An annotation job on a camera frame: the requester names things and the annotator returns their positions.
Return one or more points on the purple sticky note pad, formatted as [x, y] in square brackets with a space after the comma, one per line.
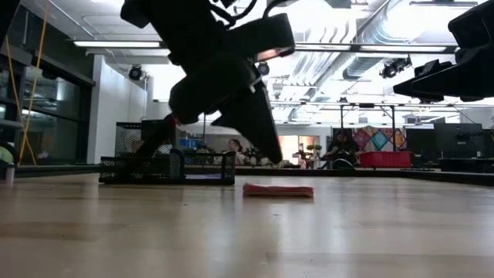
[202, 177]

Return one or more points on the black overhead light beam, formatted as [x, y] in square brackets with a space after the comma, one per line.
[449, 49]

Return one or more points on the black aluminium table frame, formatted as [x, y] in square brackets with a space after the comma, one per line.
[424, 175]

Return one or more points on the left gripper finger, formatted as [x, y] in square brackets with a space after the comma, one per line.
[208, 92]
[254, 123]

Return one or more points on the colourful patchwork wall hanging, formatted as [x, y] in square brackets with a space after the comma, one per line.
[380, 139]

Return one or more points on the red plastic bin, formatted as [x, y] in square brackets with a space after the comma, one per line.
[386, 159]

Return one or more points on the black metal rig frame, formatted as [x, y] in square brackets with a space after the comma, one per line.
[393, 127]

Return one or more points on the pink sticky note pad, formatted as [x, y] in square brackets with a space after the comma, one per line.
[278, 191]

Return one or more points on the black cabinet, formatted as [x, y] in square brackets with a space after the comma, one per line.
[420, 144]

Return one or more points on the person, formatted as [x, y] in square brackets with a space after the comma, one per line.
[234, 146]
[341, 148]

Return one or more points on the small potted plant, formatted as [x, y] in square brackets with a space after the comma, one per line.
[317, 147]

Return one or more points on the white and green object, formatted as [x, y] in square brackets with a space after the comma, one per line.
[9, 175]

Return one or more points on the black ceiling spotlight cluster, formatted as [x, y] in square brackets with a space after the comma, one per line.
[393, 68]

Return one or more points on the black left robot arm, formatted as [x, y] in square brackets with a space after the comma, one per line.
[5, 15]

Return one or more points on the black monitor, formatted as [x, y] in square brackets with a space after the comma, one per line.
[457, 139]

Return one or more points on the round black ceiling camera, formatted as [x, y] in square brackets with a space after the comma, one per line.
[135, 73]
[264, 70]

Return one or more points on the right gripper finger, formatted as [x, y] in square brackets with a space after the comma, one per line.
[471, 77]
[405, 89]

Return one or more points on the black background robot arm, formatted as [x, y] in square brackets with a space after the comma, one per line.
[252, 151]

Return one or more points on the black mesh desk organizer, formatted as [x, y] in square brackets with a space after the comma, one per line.
[135, 170]

